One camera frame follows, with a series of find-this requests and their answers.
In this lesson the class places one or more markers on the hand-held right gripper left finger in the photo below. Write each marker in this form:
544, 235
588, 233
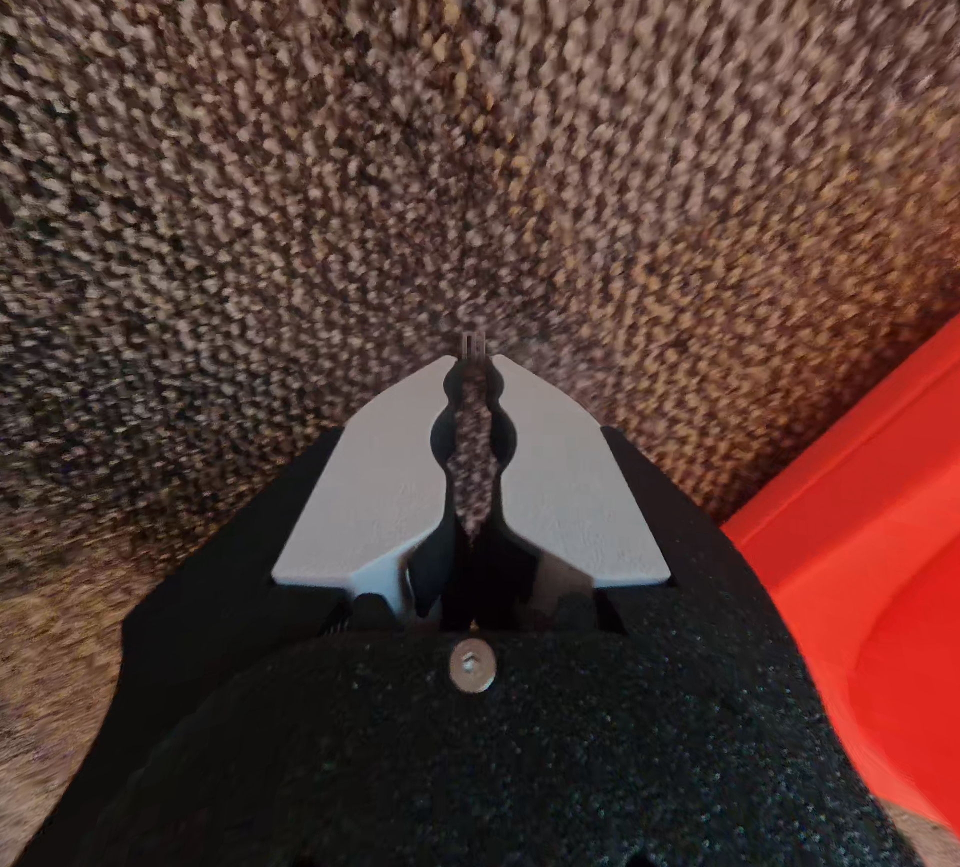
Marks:
367, 499

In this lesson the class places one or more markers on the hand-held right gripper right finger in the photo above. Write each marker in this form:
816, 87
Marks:
585, 499

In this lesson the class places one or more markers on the orange traffic cone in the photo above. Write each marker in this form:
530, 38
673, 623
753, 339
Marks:
862, 544

